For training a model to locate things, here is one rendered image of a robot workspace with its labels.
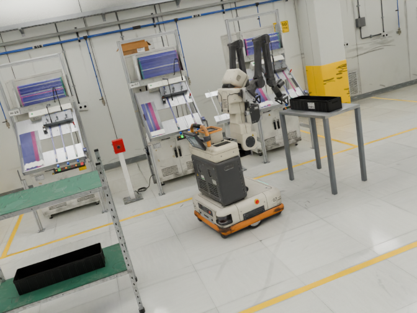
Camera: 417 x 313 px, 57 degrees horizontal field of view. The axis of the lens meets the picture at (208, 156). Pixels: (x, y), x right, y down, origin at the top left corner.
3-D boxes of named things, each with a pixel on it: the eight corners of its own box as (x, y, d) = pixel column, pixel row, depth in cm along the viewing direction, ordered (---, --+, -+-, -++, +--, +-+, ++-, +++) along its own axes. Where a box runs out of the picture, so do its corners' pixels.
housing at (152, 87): (185, 87, 510) (185, 80, 498) (149, 95, 499) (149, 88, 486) (183, 82, 514) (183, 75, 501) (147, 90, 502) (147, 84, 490)
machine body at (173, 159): (208, 172, 525) (199, 128, 508) (159, 187, 509) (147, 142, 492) (196, 161, 586) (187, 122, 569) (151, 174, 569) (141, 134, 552)
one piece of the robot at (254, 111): (249, 125, 346) (244, 101, 340) (233, 122, 370) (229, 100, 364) (263, 120, 352) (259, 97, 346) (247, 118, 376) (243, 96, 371)
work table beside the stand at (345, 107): (334, 195, 378) (324, 115, 357) (289, 179, 440) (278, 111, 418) (367, 180, 396) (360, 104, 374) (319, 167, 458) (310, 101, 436)
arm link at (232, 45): (225, 40, 366) (231, 39, 358) (237, 40, 372) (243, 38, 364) (227, 87, 376) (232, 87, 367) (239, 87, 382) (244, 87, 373)
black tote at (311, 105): (290, 109, 417) (289, 99, 414) (303, 105, 424) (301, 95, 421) (329, 112, 367) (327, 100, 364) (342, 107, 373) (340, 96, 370)
